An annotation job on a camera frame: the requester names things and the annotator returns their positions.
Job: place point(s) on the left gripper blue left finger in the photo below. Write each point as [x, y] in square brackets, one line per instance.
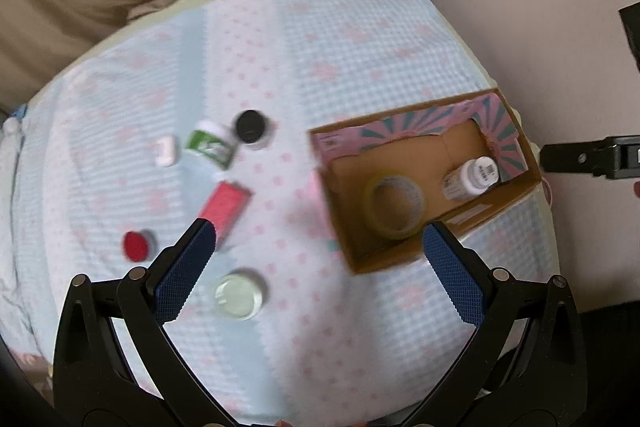
[114, 364]

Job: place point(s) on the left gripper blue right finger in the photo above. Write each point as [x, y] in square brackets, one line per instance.
[523, 365]

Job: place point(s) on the red lid silver jar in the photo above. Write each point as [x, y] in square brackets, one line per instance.
[138, 246]

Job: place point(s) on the pale green glass jar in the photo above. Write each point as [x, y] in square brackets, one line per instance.
[239, 295]

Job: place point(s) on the red rectangular box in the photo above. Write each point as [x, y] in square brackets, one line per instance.
[224, 208]

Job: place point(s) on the white earbud case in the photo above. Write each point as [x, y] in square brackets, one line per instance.
[165, 151]

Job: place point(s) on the green white cream jar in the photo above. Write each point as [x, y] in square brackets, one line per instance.
[215, 142]

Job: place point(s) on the black lid white jar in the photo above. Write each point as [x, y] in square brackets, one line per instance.
[250, 126]

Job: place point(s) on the pale green mattress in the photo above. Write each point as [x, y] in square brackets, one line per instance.
[304, 63]

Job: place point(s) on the white pill bottle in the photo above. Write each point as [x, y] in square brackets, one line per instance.
[472, 179]

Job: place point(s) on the yellow tape roll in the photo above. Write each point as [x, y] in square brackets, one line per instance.
[393, 205]

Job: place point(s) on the cardboard box with pink lining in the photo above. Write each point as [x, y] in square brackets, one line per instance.
[425, 142]

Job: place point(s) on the blue pink checkered bedsheet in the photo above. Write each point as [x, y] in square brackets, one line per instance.
[328, 348]

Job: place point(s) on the black wall outlet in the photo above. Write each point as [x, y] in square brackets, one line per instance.
[630, 17]

